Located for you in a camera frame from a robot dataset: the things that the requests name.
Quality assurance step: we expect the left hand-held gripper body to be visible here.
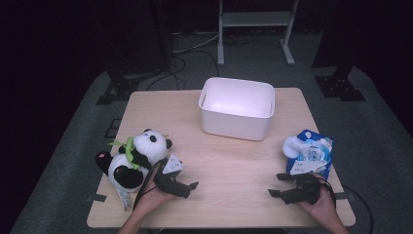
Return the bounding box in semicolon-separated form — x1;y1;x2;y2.
152;153;185;196

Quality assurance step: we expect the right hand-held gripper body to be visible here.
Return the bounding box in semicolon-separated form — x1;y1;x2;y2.
285;160;329;207

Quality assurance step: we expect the panda plush toy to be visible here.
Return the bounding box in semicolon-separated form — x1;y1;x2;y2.
94;128;173;212

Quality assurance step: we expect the blue wet wipes pack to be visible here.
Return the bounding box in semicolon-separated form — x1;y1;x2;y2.
282;129;335;181

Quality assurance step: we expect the white plastic bin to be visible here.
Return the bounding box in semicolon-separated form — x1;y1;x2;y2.
198;76;277;142

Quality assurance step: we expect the person's right hand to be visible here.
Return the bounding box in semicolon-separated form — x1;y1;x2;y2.
297;174;339;225

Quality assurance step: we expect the person's left hand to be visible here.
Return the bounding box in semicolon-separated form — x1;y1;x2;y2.
133;174;179;215

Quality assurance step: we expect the black tape strip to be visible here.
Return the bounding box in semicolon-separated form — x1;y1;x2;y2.
87;193;108;203
332;191;357;201

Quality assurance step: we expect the black stand base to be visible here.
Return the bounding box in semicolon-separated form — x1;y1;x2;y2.
95;69;140;106
314;66;366;102

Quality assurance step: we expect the white metal stand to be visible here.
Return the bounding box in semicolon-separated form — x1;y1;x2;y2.
216;0;300;67

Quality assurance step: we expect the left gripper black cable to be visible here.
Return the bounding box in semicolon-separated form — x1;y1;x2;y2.
131;162;162;211

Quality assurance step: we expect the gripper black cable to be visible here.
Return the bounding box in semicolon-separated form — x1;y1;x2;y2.
131;162;162;211
316;176;374;234

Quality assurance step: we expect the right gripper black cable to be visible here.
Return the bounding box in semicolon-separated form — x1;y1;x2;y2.
316;176;374;234

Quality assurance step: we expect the black floor cable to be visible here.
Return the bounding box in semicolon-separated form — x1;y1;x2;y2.
145;48;222;92

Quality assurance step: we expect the grey floor cable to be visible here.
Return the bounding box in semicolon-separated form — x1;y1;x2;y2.
171;30;222;56

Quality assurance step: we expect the dark cable bundle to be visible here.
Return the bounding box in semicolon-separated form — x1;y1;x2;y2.
223;32;256;47

